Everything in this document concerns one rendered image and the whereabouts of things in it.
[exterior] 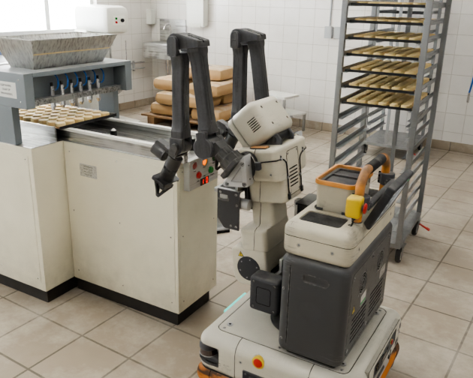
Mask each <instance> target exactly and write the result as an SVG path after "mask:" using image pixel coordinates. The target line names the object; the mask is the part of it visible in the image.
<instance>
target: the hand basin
mask: <svg viewBox="0 0 473 378"><path fill-rule="evenodd" d="M146 24H155V9H146ZM186 26H188V27H196V28H201V27H207V26H208V0H186V20H185V19H160V41H153V42H144V43H143V57H144V58H151V59H164V60H166V72H167V76H168V75H169V60H171V59H170V56H168V55H167V38H168V36H169V35H170V34H173V33H183V32H186Z"/></svg>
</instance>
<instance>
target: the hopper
mask: <svg viewBox="0 0 473 378"><path fill-rule="evenodd" d="M116 36H117V34H104V33H93V32H82V31H71V32H58V33H45V34H19V35H5V36H0V52H1V54H2V55H3V56H4V57H5V59H6V61H7V62H8V64H9V65H10V66H11V67H13V68H25V69H32V70H36V69H42V68H54V67H60V66H67V65H78V64H85V63H91V62H102V61H103V60H104V58H105V56H106V54H107V52H108V51H109V49H110V47H111V45H112V43H113V41H114V40H115V38H116Z"/></svg>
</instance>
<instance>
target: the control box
mask: <svg viewBox="0 0 473 378"><path fill-rule="evenodd" d="M206 160H207V162H206V164H205V165H203V160H202V159H200V158H199V157H197V156H194V157H191V158H189V159H188V163H184V164H183V167H184V191H188V192H189V191H192V190H194V189H195V188H198V187H200V186H202V185H204V184H206V183H208V182H210V181H212V180H214V179H216V178H218V170H216V169H215V161H214V160H212V157H209V158H207V159H206ZM195 162H196V163H197V168H196V169H193V164H194V163H195ZM210 167H213V169H214V170H213V172H212V173H210V172H209V168H210ZM198 172H201V174H202V176H201V178H197V173H198ZM207 176H208V179H207V178H206V177H207ZM202 179H203V184H202ZM206 179H207V180H208V181H207V180H206ZM206 181H207V182H206Z"/></svg>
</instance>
